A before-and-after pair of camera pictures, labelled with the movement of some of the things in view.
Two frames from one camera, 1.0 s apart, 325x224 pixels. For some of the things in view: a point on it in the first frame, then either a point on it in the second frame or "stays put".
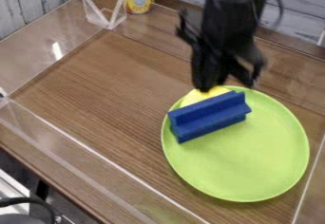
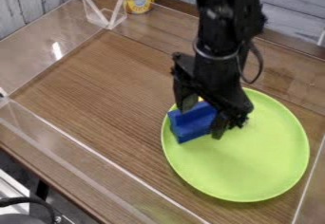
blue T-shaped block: x=208 y=117 stays put
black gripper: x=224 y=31 -> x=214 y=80
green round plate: x=245 y=161 stays put
